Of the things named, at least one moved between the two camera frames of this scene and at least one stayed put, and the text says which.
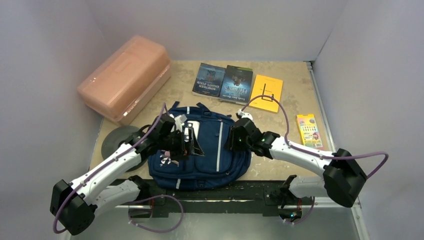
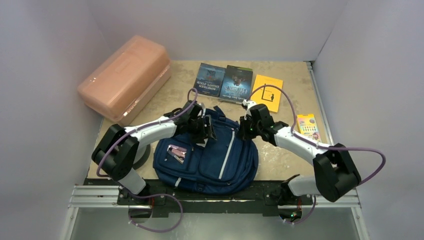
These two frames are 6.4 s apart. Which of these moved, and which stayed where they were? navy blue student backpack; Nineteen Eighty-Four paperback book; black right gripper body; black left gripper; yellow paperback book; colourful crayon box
Moved: black right gripper body; black left gripper
Stayed: Nineteen Eighty-Four paperback book; yellow paperback book; colourful crayon box; navy blue student backpack
